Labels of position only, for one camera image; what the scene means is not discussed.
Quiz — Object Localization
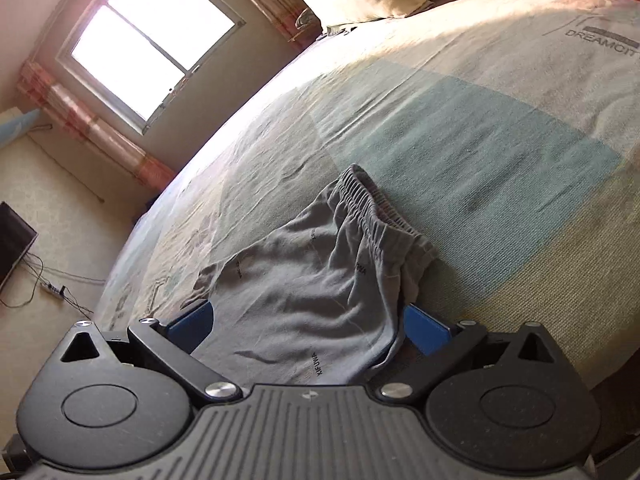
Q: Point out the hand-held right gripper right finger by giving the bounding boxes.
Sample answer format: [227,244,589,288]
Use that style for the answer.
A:
[375,303,561,403]

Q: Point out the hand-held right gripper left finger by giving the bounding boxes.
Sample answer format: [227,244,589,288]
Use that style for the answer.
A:
[59,299,245,403]

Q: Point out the grey pants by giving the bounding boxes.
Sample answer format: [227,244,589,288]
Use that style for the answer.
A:
[181,163,437,387]

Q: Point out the bed with patchwork sheet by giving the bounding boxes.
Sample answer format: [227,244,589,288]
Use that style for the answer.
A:
[91,0,640,442]

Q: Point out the pink checked curtain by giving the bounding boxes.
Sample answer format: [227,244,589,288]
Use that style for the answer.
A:
[16,59,177,187]
[209,0,314,42]

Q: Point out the light blue cloth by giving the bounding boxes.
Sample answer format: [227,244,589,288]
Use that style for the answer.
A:
[0,106,42,149]

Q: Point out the window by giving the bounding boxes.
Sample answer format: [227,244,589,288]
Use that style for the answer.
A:
[54,0,247,134]

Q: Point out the white power strip with cables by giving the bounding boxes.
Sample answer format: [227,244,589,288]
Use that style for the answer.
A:
[0,251,109,322]

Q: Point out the black wall television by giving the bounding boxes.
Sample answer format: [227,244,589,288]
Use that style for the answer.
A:
[0,200,41,294]

